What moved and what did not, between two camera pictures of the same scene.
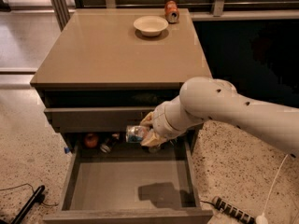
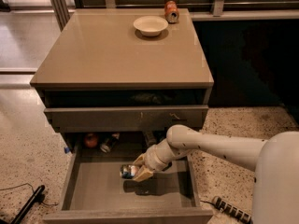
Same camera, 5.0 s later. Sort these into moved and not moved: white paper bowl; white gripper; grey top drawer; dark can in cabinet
Moved: white gripper
Not moved: white paper bowl; grey top drawer; dark can in cabinet
